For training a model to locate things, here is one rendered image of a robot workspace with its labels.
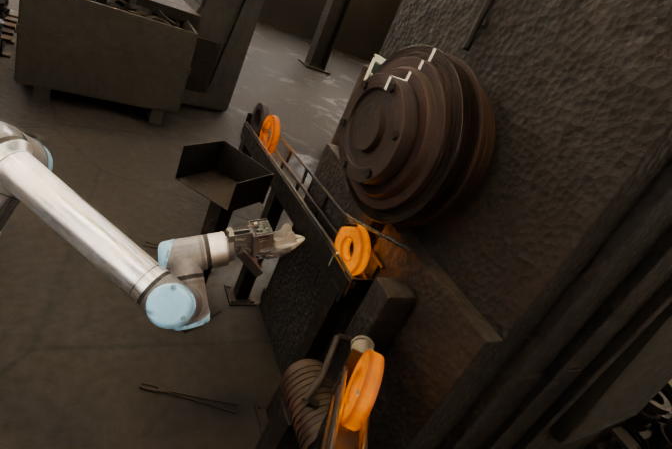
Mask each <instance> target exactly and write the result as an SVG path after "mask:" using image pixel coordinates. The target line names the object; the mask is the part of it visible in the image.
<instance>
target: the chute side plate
mask: <svg viewBox="0 0 672 449"><path fill-rule="evenodd" d="M242 136H244V138H245V143H244V145H245V146H246V148H247V150H248V151H249V153H250V155H251V156H252V158H253V159H254V160H255V161H256V162H258V163H259V164H261V165H262V166H263V167H265V168H266V169H268V170H269V171H271V172H272V173H274V176H273V179H272V181H271V184H270V187H271V188H272V185H273V183H274V184H275V186H276V188H277V193H276V197H277V198H278V200H279V202H280V203H281V205H282V207H283V208H284V210H285V212H286V213H287V215H288V216H289V218H290V220H291V221H292V223H293V225H294V226H295V228H296V229H297V231H298V233H299V234H300V235H301V236H304V237H305V240H304V242H305V244H306V246H307V247H308V249H309V251H310V252H311V254H312V255H313V257H314V259H315V260H316V262H317V264H318V266H319V268H320V270H321V272H322V274H323V276H324V278H325V280H326V282H327V284H329V282H330V280H331V278H333V280H334V282H335V284H336V286H337V288H338V289H339V293H338V295H337V297H336V301H337V303H339V302H340V300H341V298H342V296H343V294H344V292H345V290H346V289H347V287H348V285H349V283H350V280H349V278H348V277H347V275H346V273H345V271H344V270H343V268H342V266H341V264H340V263H339V261H338V259H337V257H336V256H335V254H334V252H333V250H332V249H331V247H330V245H329V244H328V242H327V240H326V239H325V237H324V236H323V234H322V233H321V231H320V230H319V228H318V227H317V226H316V224H315V223H314V221H313V220H312V218H311V217H310V215H309V214H308V213H307V211H306V210H305V208H304V207H303V205H302V204H301V203H300V201H299V200H298V198H297V197H296V195H295V194H294V192H293V191H292V189H291V188H290V187H289V185H288V184H287V182H286V181H285V179H284V178H283V177H282V175H281V174H280V172H279V171H278V169H277V168H276V166H275V165H274V164H273V162H272V161H271V159H270V158H269V156H268V155H267V153H266V152H265V151H264V149H263V148H262V146H261V145H260V143H259V142H258V140H257V139H256V138H255V136H254V135H253V133H252V132H251V130H250V129H249V127H248V126H247V125H246V123H244V125H243V129H242V132H241V135H240V138H241V140H242ZM332 256H334V257H333V259H332V261H331V263H330V265H329V266H328V264H329V262H330V260H331V258H332Z"/></svg>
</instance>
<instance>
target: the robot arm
mask: <svg viewBox="0 0 672 449"><path fill-rule="evenodd" d="M52 167H53V159H52V156H51V154H50V152H49V151H48V149H47V148H46V147H45V146H43V145H42V144H41V143H40V142H39V141H37V140H36V139H34V138H31V137H29V136H28V135H26V134H24V133H23V132H21V131H19V130H18V129H16V128H15V127H13V126H11V125H9V124H7V123H4V122H1V121H0V233H1V231H2V230H3V228H4V227H5V225H6V224H7V222H8V220H9V219H10V217H11V216H12V214H13V213H14V211H15V209H16V208H17V206H18V205H19V203H20V201H21V202H22V203H23V204H24V205H25V206H27V207H28V208H29V209H30V210H31V211H32V212H34V213H35V214H36V215H37V216H38V217H39V218H41V219H42V220H43V221H44V222H45V223H46V224H47V225H49V226H50V227H51V228H52V229H53V230H54V231H56V232H57V233H58V234H59V235H60V236H61V237H63V238H64V239H65V240H66V241H67V242H68V243H69V244H71V245H72V246H73V247H74V248H75V249H76V250H78V251H79V252H80V253H81V254H82V255H83V256H85V257H86V258H87V259H88V260H89V261H90V262H91V263H93V264H94V265H95V266H96V267H97V268H98V269H100V270H101V271H102V272H103V273H104V274H105V275H107V276H108V277H109V278H110V279H111V280H112V281H113V282H115V283H116V284H117V285H118V286H119V287H120V288H122V289H123V290H124V291H125V292H126V293H127V294H129V295H130V296H131V297H132V298H133V299H134V300H135V302H136V303H137V304H138V305H139V306H140V307H142V308H143V309H144V310H145V311H146V313H147V316H148V318H149V319H150V321H151V322H152V323H153V324H155V325H156V326H158V327H161V328H164V329H173V330H176V331H180V330H186V329H191V328H194V327H198V326H201V325H204V324H206V323H208V322H209V320H210V309H209V306H208V299H207V293H206V287H205V280H204V274H203V270H207V269H212V268H217V267H222V266H228V265H229V261H234V260H235V254H236V256H237V257H238V258H239V259H240V260H241V261H242V262H243V263H244V265H245V266H246V267H247V268H248V269H249V270H250V271H251V272H252V273H253V274H254V275H255V276H256V277H258V276H260V275H261V274H263V270H262V264H261V262H260V261H258V260H257V259H259V260H260V259H271V258H278V257H281V256H283V255H285V254H287V253H289V252H291V250H293V249H295V248H296V247H297V246H299V245H300V244H301V243H302V242H303V241H304V240H305V237H304V236H301V235H297V234H294V232H293V231H292V229H291V226H290V224H284V225H283V226H282V228H281V229H280V230H279V231H275V232H273V230H272V228H271V226H270V224H269V221H268V220H267V218H263V219H257V220H251V221H248V223H247V224H248V227H247V228H248V229H247V228H246V229H243V230H238V231H233V230H232V228H227V234H225V233H224V232H223V231H222V232H216V233H210V234H204V235H197V236H191V237H185V238H179V239H175V238H174V239H172V240H168V241H163V242H161V243H160V244H159V246H158V263H157V262H156V261H155V260H154V259H153V258H152V257H150V256H149V255H148V254H147V253H146V252H145V251H143V250H142V249H141V248H140V247H139V246H137V245H136V244H135V243H134V242H133V241H132V240H130V239H129V238H128V237H127V236H126V235H125V234H123V233H122V232H121V231H120V230H119V229H118V228H116V227H115V226H114V225H113V224H112V223H111V222H109V221H108V220H107V219H106V218H105V217H104V216H102V215H101V214H100V213H99V212H98V211H97V210H95V209H94V208H93V207H92V206H91V205H90V204H88V203H87V202H86V201H85V200H84V199H83V198H81V197H80V196H79V195H78V194H77V193H76V192H74V191H73V190H72V189H71V188H70V187H69V186H67V185H66V184H65V183H64V182H63V181H62V180H60V179H59V178H58V177H57V176H56V175H55V174H53V173H52V172H51V171H52ZM255 221H256V222H255ZM247 224H245V225H247ZM245 225H244V226H245ZM273 244H274V246H275V247H273ZM256 258H257V259H256Z"/></svg>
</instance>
